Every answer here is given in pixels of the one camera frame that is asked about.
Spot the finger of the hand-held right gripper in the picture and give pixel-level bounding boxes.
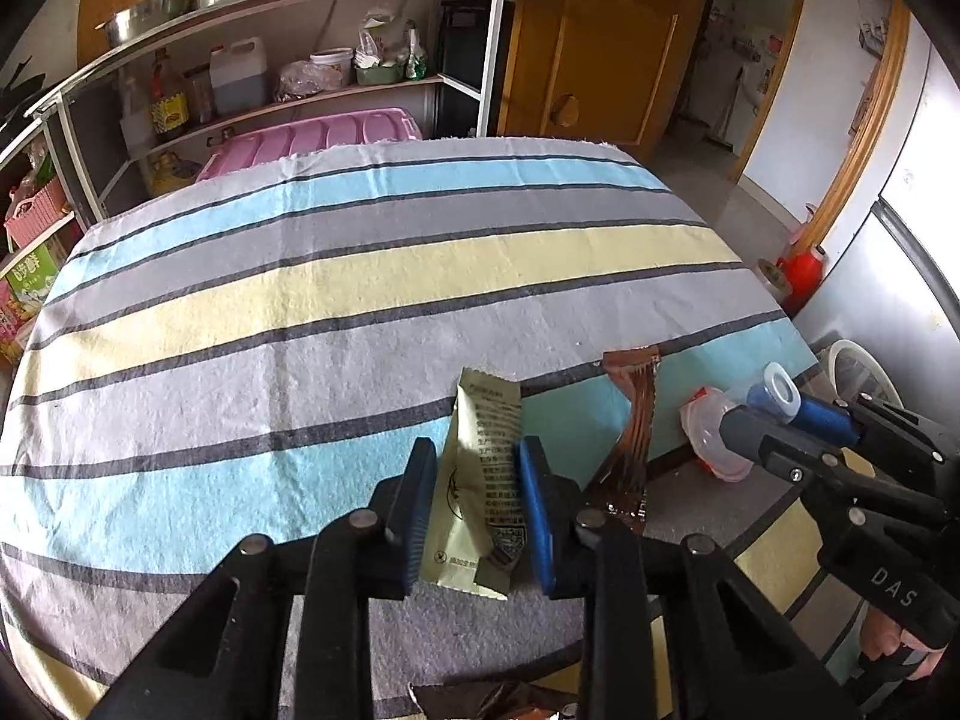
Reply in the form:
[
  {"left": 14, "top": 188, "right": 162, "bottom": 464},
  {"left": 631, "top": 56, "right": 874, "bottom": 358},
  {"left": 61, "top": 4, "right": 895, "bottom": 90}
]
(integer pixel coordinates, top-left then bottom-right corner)
[
  {"left": 720, "top": 406, "right": 946, "bottom": 530},
  {"left": 802, "top": 394, "right": 960, "bottom": 511}
]

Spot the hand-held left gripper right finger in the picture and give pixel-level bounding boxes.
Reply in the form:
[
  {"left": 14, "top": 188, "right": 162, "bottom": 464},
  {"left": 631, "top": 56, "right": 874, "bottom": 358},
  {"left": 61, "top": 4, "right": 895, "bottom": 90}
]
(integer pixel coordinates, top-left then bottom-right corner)
[{"left": 517, "top": 435, "right": 863, "bottom": 720}]

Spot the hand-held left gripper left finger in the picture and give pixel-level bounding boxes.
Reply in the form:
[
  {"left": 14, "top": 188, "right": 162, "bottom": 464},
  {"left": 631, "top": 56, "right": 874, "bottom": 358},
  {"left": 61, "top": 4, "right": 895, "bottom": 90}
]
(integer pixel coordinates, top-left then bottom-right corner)
[{"left": 97, "top": 436, "right": 437, "bottom": 720}]

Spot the grey trash bin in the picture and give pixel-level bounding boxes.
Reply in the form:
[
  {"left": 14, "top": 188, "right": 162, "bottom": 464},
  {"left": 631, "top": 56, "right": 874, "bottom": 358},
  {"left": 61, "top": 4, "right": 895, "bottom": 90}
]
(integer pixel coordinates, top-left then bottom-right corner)
[{"left": 823, "top": 337, "right": 902, "bottom": 412}]

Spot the clear plastic cup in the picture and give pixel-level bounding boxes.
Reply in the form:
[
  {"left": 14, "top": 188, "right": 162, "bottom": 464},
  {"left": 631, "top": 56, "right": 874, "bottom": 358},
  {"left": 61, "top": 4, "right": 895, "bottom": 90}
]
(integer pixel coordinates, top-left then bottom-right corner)
[{"left": 679, "top": 362, "right": 802, "bottom": 482}]

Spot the pale beige printed wrapper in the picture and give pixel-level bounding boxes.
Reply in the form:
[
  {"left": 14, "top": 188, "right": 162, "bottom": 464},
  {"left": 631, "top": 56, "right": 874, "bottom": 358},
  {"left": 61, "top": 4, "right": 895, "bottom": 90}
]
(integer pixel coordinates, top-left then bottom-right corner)
[{"left": 418, "top": 367, "right": 524, "bottom": 601}]

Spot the person's right hand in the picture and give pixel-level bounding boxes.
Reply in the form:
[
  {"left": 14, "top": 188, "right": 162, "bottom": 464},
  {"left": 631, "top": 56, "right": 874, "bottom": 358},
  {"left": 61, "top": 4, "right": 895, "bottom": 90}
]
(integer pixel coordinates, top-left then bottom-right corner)
[{"left": 859, "top": 606, "right": 947, "bottom": 682}]

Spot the brown striped wrapper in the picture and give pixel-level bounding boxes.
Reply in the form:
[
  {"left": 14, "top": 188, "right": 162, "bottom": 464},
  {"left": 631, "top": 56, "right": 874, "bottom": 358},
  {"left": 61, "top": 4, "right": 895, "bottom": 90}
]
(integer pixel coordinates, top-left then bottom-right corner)
[{"left": 581, "top": 345, "right": 662, "bottom": 533}]

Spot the white paper roll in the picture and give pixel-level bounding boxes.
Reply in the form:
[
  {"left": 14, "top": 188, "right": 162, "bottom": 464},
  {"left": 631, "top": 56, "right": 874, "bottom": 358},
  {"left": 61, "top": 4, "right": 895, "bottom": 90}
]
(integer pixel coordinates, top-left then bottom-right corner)
[{"left": 754, "top": 259, "right": 797, "bottom": 316}]

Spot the brown foil wrapper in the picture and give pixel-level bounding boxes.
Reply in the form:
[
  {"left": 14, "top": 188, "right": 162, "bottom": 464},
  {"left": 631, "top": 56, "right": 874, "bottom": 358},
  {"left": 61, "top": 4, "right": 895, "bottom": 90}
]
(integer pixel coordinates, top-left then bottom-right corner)
[{"left": 407, "top": 679, "right": 575, "bottom": 720}]

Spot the silver refrigerator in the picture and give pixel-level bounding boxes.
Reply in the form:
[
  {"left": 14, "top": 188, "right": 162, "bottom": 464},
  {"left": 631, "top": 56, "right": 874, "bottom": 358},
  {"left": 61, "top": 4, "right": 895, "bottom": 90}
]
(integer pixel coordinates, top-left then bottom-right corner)
[{"left": 795, "top": 37, "right": 960, "bottom": 428}]

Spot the striped tablecloth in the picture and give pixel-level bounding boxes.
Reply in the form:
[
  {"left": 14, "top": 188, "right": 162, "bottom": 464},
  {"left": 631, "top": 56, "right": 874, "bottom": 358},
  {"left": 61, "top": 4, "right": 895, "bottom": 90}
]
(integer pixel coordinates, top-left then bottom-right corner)
[{"left": 0, "top": 136, "right": 863, "bottom": 720}]

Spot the pink plastic storage lid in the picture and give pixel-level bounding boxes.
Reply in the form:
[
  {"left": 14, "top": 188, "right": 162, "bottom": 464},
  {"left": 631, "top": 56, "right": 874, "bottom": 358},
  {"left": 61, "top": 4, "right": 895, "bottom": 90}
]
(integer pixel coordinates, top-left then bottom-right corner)
[{"left": 195, "top": 109, "right": 425, "bottom": 182}]

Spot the wooden door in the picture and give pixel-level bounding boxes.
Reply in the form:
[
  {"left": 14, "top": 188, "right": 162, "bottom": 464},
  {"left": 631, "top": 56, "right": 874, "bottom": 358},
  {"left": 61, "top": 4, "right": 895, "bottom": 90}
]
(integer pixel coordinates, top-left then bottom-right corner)
[{"left": 496, "top": 0, "right": 719, "bottom": 166}]

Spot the white metal shelf rack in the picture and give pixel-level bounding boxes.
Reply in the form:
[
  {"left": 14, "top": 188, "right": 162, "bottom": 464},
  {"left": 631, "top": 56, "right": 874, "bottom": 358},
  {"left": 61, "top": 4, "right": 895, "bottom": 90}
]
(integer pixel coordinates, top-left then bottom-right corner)
[{"left": 0, "top": 0, "right": 548, "bottom": 241}]

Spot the green plastic basket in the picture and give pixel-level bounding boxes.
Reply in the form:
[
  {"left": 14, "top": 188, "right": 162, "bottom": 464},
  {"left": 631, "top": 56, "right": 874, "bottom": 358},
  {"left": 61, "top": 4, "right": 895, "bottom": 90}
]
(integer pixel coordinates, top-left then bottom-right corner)
[{"left": 354, "top": 60, "right": 406, "bottom": 87}]

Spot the green cardboard carton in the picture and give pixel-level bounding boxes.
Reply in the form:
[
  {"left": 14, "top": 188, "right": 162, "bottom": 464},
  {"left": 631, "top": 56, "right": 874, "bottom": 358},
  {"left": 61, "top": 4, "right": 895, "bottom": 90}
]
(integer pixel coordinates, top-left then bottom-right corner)
[{"left": 0, "top": 244, "right": 62, "bottom": 323}]

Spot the clear plastic bag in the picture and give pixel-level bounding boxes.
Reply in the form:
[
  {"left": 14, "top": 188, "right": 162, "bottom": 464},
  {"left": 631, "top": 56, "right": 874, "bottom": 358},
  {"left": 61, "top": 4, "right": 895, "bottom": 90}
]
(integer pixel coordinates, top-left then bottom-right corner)
[{"left": 274, "top": 60, "right": 331, "bottom": 102}]

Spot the white plastic tub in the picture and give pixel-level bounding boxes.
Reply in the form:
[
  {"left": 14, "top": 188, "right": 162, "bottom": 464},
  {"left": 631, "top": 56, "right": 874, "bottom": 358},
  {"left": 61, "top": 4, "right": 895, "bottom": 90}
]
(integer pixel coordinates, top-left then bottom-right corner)
[{"left": 309, "top": 47, "right": 355, "bottom": 87}]

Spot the white jerrycan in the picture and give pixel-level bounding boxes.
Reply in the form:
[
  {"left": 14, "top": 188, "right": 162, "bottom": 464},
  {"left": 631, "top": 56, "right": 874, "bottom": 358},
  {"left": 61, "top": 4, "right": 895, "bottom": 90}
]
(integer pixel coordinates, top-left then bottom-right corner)
[{"left": 208, "top": 37, "right": 271, "bottom": 117}]

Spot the pink woven basket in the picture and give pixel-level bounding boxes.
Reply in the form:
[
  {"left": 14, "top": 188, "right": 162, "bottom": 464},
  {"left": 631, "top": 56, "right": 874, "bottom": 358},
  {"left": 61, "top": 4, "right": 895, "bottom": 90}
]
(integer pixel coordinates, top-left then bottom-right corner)
[{"left": 4, "top": 180, "right": 70, "bottom": 248}]

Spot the cooking oil bottle yellow label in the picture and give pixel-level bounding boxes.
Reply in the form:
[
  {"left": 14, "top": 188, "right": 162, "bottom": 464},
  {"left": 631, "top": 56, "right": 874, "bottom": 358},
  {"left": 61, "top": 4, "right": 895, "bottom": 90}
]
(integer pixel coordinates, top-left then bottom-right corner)
[{"left": 148, "top": 49, "right": 192, "bottom": 140}]

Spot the small steel basin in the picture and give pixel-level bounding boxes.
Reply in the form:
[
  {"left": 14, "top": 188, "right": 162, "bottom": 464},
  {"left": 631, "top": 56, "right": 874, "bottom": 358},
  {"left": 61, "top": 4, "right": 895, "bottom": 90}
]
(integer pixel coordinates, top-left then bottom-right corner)
[{"left": 96, "top": 0, "right": 197, "bottom": 46}]

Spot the wooden door frame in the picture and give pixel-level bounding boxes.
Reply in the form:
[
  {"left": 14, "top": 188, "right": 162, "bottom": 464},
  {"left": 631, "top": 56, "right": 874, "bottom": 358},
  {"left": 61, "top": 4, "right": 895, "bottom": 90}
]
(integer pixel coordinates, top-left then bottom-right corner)
[{"left": 806, "top": 0, "right": 912, "bottom": 245}]

